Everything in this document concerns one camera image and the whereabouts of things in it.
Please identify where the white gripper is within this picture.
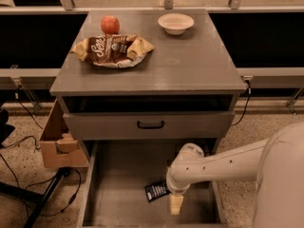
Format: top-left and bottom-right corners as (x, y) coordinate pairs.
(166, 178), (190, 216)

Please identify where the dark blue rxbar wrapper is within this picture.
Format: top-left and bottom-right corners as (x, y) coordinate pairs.
(144, 180), (170, 202)

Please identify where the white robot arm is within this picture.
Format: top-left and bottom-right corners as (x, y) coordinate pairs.
(166, 123), (304, 228)

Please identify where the open grey middle drawer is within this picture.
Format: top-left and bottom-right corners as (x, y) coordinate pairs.
(77, 142), (228, 228)

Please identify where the closed grey top drawer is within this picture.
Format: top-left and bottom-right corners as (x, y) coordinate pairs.
(64, 112), (235, 140)

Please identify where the grey drawer cabinet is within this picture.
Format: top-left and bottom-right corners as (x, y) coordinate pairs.
(50, 9), (246, 152)

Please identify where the cardboard box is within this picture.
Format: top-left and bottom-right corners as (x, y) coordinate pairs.
(39, 101), (88, 168)

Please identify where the brown chip bag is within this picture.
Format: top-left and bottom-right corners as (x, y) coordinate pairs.
(71, 34), (154, 68)

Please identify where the black tripod stand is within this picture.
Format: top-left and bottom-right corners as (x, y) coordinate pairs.
(0, 167), (71, 228)

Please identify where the white bowl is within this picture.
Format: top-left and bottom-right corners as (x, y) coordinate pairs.
(158, 13), (194, 35)

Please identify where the red apple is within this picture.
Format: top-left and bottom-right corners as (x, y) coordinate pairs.
(101, 15), (120, 34)

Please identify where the black drawer handle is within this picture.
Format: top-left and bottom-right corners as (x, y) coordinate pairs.
(137, 121), (164, 130)

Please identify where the black hanging power cable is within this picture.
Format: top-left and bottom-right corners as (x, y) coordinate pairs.
(230, 79), (251, 127)

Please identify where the black floor cable left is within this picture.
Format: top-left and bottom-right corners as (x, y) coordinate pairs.
(0, 135), (82, 219)

